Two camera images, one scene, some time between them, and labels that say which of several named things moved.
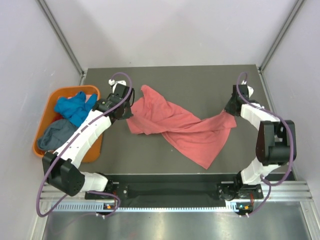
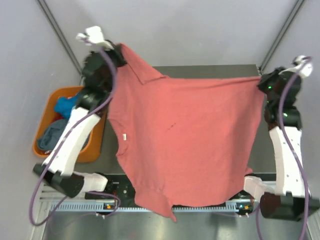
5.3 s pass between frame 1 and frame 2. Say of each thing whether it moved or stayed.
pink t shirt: moved
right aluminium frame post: stayed
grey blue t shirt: stayed
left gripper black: moved
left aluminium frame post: stayed
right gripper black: moved
